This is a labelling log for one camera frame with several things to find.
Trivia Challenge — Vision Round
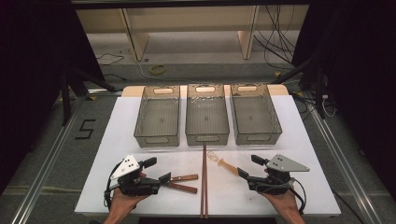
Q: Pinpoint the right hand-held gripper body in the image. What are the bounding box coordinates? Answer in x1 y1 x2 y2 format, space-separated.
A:
247 153 311 196

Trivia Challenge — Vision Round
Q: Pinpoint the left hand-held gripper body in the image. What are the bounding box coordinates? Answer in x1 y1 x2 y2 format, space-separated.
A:
110 154 162 198

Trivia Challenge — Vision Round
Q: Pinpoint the clear spoon with wooden handle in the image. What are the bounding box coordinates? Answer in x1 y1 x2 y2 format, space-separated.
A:
206 151 241 176

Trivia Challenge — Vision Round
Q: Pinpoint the fork with wooden handle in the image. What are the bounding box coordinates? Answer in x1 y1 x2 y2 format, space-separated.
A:
169 174 199 183

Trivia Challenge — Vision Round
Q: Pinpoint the knife with wooden handle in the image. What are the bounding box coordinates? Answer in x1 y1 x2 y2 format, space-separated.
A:
167 181 199 195

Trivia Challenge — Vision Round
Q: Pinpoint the transparent grey plastic bin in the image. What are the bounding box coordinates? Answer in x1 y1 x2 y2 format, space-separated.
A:
229 83 283 146
134 85 181 148
185 83 231 147

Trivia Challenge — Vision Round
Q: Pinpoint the person's right hand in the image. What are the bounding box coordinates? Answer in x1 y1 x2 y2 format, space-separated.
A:
261 186 301 217

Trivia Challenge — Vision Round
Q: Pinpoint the person's left hand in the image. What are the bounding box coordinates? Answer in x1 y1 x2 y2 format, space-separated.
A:
108 172 151 219

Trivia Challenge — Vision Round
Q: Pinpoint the white table sheet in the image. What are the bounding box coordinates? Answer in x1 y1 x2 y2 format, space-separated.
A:
74 85 342 217

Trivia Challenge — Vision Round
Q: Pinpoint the black metal stand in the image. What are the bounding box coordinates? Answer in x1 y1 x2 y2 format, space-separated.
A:
60 65 119 126
271 55 329 119

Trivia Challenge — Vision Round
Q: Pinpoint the yellow tape roll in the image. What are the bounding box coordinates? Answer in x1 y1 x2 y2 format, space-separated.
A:
148 63 167 76

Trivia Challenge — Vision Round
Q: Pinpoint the light wooden desk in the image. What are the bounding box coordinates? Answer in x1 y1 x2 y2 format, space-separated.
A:
75 4 310 62

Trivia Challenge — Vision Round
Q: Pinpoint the black curtain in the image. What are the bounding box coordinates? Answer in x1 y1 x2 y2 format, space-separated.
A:
291 0 396 202
0 0 106 195

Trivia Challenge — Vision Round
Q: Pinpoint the right hand-held gripper black cable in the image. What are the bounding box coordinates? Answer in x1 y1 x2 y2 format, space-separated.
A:
289 176 308 217

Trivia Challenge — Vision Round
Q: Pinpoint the hand-held gripper black cable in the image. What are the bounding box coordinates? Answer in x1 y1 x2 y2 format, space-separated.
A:
289 176 308 217
104 161 124 210

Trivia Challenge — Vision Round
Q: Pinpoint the left hand-held gripper black cable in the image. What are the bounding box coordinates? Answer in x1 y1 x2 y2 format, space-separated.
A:
104 161 124 210

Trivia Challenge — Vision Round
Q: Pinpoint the aluminium floor rail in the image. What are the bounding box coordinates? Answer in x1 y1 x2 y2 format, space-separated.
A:
10 96 86 224
306 95 385 224

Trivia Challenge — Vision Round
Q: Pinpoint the white floor cable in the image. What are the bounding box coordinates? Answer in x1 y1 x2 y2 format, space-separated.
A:
134 58 188 84

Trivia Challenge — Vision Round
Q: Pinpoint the thin black floor cable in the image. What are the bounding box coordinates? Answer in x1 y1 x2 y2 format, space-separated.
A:
95 52 125 67

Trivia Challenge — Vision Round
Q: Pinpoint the bundle of black cables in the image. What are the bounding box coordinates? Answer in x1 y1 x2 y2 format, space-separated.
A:
253 4 297 71

